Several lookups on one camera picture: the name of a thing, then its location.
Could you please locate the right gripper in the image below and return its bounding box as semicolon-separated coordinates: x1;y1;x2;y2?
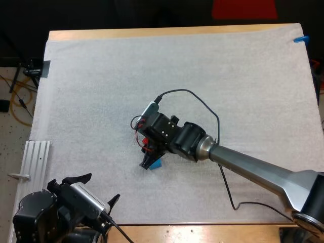
138;112;184;170

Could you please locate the blue cube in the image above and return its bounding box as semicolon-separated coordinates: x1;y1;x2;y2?
149;158;163;171

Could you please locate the ribbed aluminium rail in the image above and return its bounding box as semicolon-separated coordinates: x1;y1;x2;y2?
7;140;53;201

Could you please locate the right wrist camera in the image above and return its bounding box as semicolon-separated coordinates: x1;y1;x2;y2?
140;100;160;123

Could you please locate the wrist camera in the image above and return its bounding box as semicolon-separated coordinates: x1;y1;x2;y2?
69;183;111;220
140;100;160;123

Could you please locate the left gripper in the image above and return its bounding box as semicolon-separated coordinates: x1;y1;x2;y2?
47;173;121;236

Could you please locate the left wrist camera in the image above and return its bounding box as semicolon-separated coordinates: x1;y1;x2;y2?
69;183;111;220

